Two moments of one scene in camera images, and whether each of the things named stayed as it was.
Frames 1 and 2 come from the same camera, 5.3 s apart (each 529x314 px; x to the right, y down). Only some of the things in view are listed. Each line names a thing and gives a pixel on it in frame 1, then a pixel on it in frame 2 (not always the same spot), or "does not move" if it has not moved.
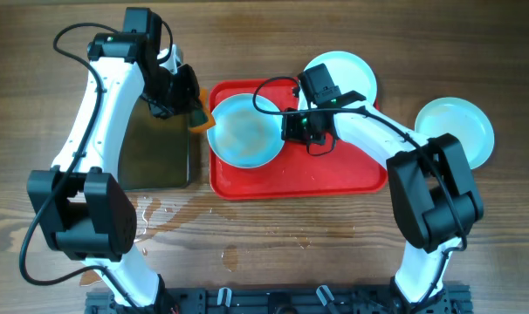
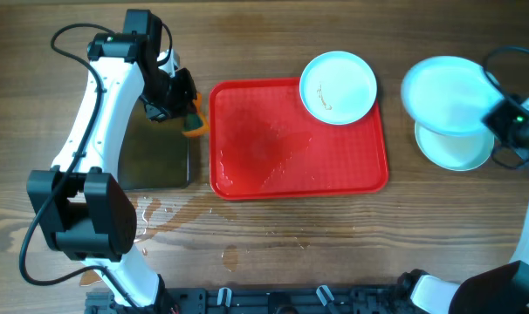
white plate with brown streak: x=243 y=136 → x=449 y=94
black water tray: x=154 y=150 does not move
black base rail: x=282 y=300 does not move
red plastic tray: x=292 y=172 does not move
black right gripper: x=290 y=131 → x=498 y=120
